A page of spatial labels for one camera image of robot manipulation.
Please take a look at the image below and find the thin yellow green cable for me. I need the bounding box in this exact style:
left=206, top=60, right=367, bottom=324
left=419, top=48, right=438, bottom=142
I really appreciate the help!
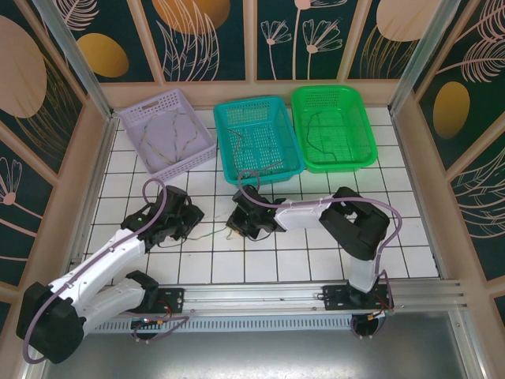
left=185, top=227, right=240, bottom=242

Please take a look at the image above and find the thin dark brown cable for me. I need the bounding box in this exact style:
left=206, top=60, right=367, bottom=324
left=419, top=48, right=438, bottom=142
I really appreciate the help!
left=228, top=129, right=286, bottom=174

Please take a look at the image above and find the thin twisted multicolour cable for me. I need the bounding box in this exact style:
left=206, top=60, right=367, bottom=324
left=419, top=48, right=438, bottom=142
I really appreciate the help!
left=173, top=110, right=200, bottom=167
left=138, top=112, right=174, bottom=167
left=167, top=110, right=185, bottom=165

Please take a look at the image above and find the thin black cable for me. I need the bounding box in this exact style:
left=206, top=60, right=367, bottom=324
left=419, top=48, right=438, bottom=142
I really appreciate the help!
left=305, top=111, right=349, bottom=163

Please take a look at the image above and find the lavender plastic basket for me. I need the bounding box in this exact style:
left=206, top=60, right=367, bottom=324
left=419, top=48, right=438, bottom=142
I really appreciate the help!
left=118, top=88, right=218, bottom=186

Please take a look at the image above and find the green plastic basket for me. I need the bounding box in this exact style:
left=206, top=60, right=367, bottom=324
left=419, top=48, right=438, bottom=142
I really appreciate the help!
left=290, top=84, right=379, bottom=174

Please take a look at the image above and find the teal plastic basket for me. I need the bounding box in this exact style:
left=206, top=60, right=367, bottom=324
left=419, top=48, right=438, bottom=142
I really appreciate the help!
left=212, top=95, right=305, bottom=189

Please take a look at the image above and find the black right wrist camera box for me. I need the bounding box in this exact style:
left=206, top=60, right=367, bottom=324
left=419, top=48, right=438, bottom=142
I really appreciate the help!
left=232, top=187, right=256, bottom=212

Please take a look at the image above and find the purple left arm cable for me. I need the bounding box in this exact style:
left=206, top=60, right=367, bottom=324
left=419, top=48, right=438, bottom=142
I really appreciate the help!
left=21, top=178, right=166, bottom=364

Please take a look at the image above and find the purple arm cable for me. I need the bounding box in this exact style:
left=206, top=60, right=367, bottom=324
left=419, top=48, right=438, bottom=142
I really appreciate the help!
left=238, top=169, right=403, bottom=313
left=21, top=178, right=166, bottom=364

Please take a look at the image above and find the aluminium mounting rail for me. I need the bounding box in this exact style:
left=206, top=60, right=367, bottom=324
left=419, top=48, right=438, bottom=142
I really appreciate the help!
left=70, top=278, right=469, bottom=317

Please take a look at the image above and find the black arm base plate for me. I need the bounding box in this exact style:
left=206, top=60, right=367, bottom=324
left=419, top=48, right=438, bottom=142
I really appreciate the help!
left=322, top=283, right=358, bottom=311
left=129, top=287, right=185, bottom=315

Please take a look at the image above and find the perforated grey cable duct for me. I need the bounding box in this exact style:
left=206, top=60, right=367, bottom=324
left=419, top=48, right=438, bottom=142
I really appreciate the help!
left=84, top=317, right=355, bottom=335

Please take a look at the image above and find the purple cable loop under rail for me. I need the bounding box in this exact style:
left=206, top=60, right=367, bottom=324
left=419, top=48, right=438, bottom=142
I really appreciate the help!
left=350, top=313, right=387, bottom=340
left=132, top=315, right=189, bottom=344

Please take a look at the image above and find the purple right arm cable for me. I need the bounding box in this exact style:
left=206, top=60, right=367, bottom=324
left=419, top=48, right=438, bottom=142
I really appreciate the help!
left=238, top=169, right=403, bottom=313

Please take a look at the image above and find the dark floral wall panel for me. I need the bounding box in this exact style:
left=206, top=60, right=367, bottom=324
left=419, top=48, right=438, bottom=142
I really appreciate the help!
left=0, top=136, right=55, bottom=288
left=61, top=0, right=159, bottom=84
left=346, top=0, right=435, bottom=81
left=449, top=148, right=505, bottom=282
left=140, top=0, right=249, bottom=83
left=0, top=13, right=87, bottom=177
left=256, top=0, right=372, bottom=82
left=416, top=0, right=505, bottom=169

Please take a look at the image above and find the aluminium corner post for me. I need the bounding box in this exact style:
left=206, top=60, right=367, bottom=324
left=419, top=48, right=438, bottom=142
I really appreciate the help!
left=31, top=0, right=118, bottom=122
left=388, top=0, right=473, bottom=118

